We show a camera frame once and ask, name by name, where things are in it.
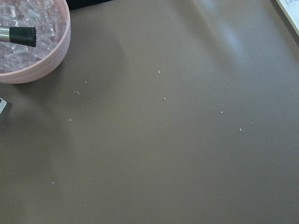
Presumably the cream rabbit tray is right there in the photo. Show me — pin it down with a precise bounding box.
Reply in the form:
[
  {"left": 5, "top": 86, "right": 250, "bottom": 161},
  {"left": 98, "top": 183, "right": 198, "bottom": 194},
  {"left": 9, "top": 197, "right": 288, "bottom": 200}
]
[{"left": 276, "top": 0, "right": 299, "bottom": 35}]

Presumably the pink bowl of ice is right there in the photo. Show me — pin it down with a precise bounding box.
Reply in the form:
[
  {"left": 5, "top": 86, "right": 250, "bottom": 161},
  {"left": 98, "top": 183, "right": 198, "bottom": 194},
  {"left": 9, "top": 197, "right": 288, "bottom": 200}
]
[{"left": 0, "top": 0, "right": 71, "bottom": 84}]

